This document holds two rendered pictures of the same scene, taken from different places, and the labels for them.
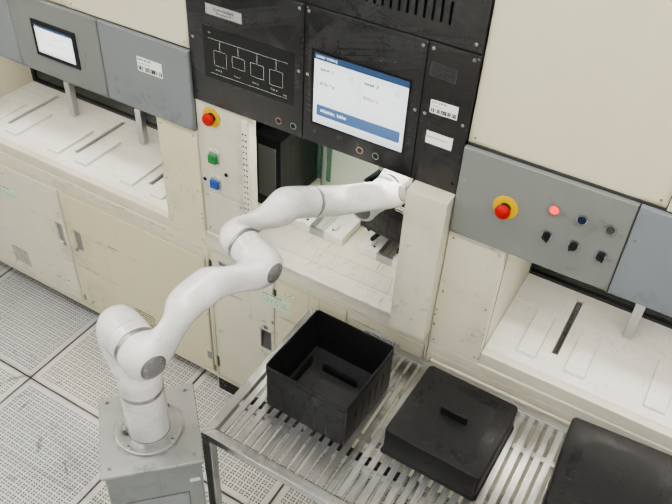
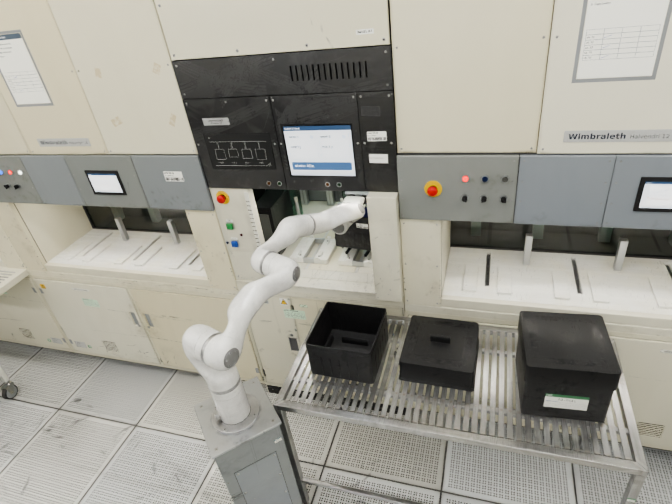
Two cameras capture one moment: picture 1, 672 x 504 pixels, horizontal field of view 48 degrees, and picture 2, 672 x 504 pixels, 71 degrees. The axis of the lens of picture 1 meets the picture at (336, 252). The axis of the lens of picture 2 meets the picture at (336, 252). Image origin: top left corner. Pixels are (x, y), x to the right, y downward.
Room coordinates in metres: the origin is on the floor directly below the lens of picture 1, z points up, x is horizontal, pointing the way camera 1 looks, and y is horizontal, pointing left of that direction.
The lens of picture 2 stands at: (-0.01, 0.17, 2.25)
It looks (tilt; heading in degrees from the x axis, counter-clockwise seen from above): 33 degrees down; 353
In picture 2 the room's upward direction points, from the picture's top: 8 degrees counter-clockwise
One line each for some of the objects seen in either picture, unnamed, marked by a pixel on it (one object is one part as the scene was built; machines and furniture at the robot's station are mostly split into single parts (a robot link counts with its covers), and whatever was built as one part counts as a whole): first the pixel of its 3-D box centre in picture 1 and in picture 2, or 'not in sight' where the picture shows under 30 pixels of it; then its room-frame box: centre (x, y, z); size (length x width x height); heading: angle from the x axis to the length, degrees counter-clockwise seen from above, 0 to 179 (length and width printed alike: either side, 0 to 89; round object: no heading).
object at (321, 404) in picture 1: (329, 375); (349, 340); (1.44, 0.00, 0.85); 0.28 x 0.28 x 0.17; 60
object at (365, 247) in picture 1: (397, 242); (362, 252); (2.02, -0.21, 0.89); 0.22 x 0.21 x 0.04; 152
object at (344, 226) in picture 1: (331, 216); (314, 249); (2.15, 0.03, 0.89); 0.22 x 0.21 x 0.04; 152
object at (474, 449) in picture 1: (451, 425); (440, 347); (1.31, -0.36, 0.83); 0.29 x 0.29 x 0.13; 60
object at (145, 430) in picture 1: (145, 408); (230, 398); (1.28, 0.50, 0.85); 0.19 x 0.19 x 0.18
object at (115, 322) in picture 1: (129, 350); (210, 355); (1.30, 0.53, 1.07); 0.19 x 0.12 x 0.24; 42
